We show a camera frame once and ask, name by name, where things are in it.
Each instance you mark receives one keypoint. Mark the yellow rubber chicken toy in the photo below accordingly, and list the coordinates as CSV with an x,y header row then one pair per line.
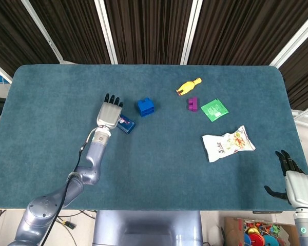
x,y
187,87

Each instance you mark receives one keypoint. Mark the green foil sachet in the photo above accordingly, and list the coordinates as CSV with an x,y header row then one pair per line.
x,y
214,109

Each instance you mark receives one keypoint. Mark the small black adapter block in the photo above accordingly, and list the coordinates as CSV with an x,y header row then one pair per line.
x,y
71,226

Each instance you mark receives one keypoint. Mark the cardboard box of toys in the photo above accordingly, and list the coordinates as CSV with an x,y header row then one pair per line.
x,y
232,230

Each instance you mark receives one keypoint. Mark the blue toy building brick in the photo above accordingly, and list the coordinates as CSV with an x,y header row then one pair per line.
x,y
145,106

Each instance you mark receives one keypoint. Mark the blue plastic toy disc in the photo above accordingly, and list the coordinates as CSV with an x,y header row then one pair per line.
x,y
270,241

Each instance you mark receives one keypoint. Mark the blue glasses case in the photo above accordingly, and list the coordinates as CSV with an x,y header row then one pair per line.
x,y
127,125

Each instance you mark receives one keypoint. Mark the teal felt table mat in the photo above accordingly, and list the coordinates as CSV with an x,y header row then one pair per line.
x,y
154,174

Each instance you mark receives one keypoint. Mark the red plastic toy disc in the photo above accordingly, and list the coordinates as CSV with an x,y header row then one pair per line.
x,y
255,239

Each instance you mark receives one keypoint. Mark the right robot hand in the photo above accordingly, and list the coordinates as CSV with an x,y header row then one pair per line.
x,y
301,191

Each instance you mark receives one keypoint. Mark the dark brown pleated curtain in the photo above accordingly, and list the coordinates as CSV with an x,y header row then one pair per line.
x,y
149,30

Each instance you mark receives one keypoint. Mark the blue-grey robot torso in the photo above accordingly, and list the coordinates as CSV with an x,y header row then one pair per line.
x,y
146,225

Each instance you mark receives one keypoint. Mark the purple toy building brick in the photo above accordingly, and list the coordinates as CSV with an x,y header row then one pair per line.
x,y
193,105

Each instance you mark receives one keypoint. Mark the white snack bag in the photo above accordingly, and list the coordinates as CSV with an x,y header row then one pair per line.
x,y
226,144

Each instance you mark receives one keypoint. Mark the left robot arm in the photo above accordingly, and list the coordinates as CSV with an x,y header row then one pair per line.
x,y
95,156

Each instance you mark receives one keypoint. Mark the white aluminium frame post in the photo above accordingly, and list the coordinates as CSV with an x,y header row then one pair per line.
x,y
191,30
105,30
295,41
42,30

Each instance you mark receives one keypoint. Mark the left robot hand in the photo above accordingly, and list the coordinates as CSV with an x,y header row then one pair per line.
x,y
109,114

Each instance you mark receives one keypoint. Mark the black desk control panel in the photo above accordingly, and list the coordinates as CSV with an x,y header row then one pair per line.
x,y
267,212

